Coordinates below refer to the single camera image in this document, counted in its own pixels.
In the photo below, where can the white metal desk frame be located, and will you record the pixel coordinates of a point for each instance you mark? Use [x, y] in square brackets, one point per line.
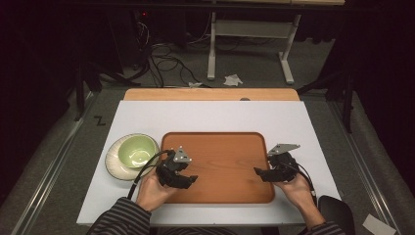
[251, 28]

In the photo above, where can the white ribbed plate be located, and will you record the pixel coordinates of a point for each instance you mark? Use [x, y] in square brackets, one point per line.
[114, 163]

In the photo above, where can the white table cover board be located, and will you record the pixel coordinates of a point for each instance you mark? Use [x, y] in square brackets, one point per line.
[208, 117]

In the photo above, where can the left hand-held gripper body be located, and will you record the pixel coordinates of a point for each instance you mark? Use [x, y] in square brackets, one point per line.
[172, 167]

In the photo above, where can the metal floor rail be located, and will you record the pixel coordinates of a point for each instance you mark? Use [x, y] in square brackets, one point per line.
[362, 163]
[52, 166]

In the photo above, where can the person's right hand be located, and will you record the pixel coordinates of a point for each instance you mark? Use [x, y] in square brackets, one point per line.
[297, 192]

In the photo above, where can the flat white paper sheet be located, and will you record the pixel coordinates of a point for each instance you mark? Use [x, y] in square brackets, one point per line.
[378, 225]

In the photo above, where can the green ceramic bowl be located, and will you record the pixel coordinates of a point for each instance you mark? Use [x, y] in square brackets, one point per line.
[137, 151]

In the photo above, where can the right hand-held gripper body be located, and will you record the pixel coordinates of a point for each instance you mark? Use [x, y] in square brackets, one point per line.
[283, 164]

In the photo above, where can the person's left hand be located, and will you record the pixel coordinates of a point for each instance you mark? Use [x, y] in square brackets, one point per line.
[153, 192]

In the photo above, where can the black metal stand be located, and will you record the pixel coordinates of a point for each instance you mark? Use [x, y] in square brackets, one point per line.
[345, 94]
[85, 81]

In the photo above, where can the large crumpled white paper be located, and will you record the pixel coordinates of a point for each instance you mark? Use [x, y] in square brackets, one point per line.
[233, 80]

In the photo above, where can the wooden tray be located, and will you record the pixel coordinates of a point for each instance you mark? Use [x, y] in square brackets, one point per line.
[225, 156]

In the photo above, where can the black chair seat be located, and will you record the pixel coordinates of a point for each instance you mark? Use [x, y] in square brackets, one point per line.
[337, 212]

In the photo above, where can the small crumpled white paper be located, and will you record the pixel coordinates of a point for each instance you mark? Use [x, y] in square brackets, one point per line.
[195, 84]

